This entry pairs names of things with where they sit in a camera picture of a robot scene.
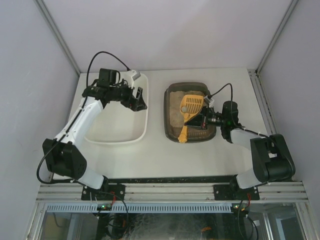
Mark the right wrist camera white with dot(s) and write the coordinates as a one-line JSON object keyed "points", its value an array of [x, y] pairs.
{"points": [[209, 101]]}

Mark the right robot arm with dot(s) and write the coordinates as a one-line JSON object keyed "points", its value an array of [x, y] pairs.
{"points": [[270, 156]]}

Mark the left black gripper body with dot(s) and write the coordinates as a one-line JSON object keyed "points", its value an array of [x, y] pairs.
{"points": [[132, 97]]}

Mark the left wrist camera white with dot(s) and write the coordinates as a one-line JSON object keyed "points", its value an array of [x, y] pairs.
{"points": [[130, 77]]}

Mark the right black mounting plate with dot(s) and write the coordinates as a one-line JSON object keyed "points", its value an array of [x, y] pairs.
{"points": [[231, 192]]}

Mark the aluminium frame rail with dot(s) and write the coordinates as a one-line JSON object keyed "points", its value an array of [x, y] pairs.
{"points": [[275, 192]]}

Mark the white plastic tray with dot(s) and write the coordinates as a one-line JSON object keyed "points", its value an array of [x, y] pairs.
{"points": [[117, 124]]}

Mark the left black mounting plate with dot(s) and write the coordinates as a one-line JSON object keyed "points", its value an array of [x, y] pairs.
{"points": [[109, 191]]}

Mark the grey slotted cable duct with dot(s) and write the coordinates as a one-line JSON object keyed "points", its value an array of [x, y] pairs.
{"points": [[140, 208]]}

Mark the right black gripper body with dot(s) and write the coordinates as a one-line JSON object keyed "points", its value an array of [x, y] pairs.
{"points": [[203, 119]]}

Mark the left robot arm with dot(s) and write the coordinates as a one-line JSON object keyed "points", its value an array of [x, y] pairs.
{"points": [[62, 154]]}

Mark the black mounting plate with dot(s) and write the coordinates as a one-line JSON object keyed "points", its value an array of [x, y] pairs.
{"points": [[109, 191], [231, 192]]}

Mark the grey litter clump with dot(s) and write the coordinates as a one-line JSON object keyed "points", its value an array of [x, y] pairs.
{"points": [[184, 109]]}

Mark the yellow litter scoop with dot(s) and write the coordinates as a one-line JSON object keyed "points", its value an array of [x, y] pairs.
{"points": [[194, 104]]}

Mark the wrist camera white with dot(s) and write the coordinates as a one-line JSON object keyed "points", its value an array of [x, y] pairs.
{"points": [[209, 101], [130, 77]]}

